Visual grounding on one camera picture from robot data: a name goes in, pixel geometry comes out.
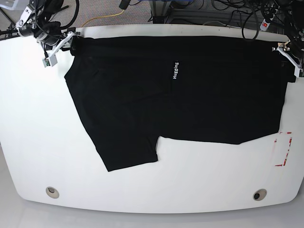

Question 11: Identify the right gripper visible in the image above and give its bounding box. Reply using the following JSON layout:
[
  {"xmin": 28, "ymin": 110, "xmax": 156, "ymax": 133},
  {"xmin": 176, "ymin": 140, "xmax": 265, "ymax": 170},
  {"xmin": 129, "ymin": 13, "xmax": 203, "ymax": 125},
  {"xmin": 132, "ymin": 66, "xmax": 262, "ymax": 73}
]
[{"xmin": 16, "ymin": 4, "xmax": 81, "ymax": 58}]

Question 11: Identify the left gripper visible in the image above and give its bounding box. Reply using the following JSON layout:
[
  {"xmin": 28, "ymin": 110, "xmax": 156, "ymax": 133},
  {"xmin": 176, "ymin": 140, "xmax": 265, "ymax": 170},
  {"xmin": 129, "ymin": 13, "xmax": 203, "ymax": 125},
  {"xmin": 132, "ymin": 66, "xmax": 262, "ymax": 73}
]
[{"xmin": 272, "ymin": 40, "xmax": 304, "ymax": 83}]

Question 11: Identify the black T-shirt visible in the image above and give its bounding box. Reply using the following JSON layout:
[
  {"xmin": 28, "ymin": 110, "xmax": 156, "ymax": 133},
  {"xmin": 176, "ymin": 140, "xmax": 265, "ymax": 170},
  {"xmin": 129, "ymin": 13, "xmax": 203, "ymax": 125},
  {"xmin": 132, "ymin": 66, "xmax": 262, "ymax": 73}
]
[{"xmin": 65, "ymin": 36, "xmax": 294, "ymax": 171}]

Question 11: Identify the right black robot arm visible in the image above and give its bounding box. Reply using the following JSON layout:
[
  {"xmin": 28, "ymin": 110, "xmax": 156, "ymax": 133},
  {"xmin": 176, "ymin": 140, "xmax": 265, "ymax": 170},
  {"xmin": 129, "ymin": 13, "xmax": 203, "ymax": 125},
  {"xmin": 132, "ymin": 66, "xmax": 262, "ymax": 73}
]
[{"xmin": 16, "ymin": 0, "xmax": 80, "ymax": 66}]

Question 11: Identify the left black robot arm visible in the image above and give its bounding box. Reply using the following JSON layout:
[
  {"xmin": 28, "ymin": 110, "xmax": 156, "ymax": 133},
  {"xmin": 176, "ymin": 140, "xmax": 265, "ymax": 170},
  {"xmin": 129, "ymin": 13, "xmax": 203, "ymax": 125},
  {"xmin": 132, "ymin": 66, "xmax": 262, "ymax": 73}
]
[{"xmin": 260, "ymin": 0, "xmax": 304, "ymax": 78}]

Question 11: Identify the red tape rectangle marking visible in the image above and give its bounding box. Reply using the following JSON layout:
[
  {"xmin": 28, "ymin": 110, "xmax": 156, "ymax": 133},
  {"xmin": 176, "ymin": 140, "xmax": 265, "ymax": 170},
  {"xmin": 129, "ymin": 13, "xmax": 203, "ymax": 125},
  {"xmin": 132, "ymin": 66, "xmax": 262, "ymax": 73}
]
[{"xmin": 272, "ymin": 132, "xmax": 293, "ymax": 167}]

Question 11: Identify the black tripod stand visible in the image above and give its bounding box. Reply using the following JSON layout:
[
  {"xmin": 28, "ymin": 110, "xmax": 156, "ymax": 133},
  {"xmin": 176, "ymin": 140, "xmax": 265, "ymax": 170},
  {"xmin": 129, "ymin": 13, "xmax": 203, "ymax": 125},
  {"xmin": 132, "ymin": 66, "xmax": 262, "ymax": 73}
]
[{"xmin": 0, "ymin": 6, "xmax": 24, "ymax": 40}]

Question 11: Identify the white power strip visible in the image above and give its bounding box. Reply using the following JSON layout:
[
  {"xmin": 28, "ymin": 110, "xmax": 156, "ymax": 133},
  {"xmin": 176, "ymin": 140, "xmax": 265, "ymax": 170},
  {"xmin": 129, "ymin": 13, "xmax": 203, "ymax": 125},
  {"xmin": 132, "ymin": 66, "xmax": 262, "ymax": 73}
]
[{"xmin": 260, "ymin": 8, "xmax": 278, "ymax": 31}]

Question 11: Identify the clear plastic storage box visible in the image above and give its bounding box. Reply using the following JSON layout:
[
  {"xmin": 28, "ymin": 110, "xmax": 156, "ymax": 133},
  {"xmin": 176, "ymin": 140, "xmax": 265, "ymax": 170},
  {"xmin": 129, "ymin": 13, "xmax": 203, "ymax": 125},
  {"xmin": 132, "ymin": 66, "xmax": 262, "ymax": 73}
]
[{"xmin": 0, "ymin": 0, "xmax": 29, "ymax": 11}]

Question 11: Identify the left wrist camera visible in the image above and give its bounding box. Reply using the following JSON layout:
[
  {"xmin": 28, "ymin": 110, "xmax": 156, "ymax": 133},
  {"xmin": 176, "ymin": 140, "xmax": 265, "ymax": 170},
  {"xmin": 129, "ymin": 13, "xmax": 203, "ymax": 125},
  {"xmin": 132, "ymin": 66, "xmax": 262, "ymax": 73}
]
[{"xmin": 294, "ymin": 68, "xmax": 304, "ymax": 78}]

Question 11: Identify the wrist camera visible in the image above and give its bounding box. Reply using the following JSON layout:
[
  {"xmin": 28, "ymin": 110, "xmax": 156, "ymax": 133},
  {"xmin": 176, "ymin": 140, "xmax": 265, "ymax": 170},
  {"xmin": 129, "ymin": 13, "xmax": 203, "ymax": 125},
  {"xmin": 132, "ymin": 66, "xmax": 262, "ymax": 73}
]
[
  {"xmin": 294, "ymin": 68, "xmax": 304, "ymax": 78},
  {"xmin": 42, "ymin": 56, "xmax": 57, "ymax": 67}
]

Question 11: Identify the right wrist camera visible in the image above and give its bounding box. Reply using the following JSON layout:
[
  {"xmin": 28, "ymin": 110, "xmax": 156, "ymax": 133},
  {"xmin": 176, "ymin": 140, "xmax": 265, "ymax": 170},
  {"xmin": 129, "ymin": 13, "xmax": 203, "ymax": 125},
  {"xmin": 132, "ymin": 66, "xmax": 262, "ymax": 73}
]
[{"xmin": 42, "ymin": 56, "xmax": 57, "ymax": 67}]

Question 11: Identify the yellow cable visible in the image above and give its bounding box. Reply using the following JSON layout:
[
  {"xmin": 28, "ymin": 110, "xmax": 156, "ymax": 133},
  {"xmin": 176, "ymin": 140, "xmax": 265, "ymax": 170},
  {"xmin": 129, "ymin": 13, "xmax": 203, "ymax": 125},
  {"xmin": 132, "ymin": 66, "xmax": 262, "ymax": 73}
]
[{"xmin": 80, "ymin": 7, "xmax": 124, "ymax": 28}]

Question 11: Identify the right table cable grommet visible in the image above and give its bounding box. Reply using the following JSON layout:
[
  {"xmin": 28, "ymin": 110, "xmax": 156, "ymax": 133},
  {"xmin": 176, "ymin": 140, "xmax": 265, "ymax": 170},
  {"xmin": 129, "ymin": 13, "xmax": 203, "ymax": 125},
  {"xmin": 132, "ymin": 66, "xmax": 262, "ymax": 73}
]
[{"xmin": 253, "ymin": 189, "xmax": 267, "ymax": 201}]

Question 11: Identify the table cable grommet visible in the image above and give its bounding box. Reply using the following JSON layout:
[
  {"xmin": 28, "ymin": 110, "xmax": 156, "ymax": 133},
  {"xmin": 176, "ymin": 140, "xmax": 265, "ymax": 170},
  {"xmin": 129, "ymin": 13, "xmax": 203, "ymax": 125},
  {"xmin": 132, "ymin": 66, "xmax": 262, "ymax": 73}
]
[
  {"xmin": 253, "ymin": 189, "xmax": 267, "ymax": 201},
  {"xmin": 46, "ymin": 187, "xmax": 59, "ymax": 199}
]

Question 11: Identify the left table cable grommet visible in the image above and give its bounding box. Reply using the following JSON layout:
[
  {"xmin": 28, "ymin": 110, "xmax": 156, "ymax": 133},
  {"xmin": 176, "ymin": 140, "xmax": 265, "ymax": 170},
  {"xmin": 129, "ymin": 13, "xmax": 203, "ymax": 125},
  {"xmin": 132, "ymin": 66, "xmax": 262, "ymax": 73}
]
[{"xmin": 46, "ymin": 187, "xmax": 59, "ymax": 199}]

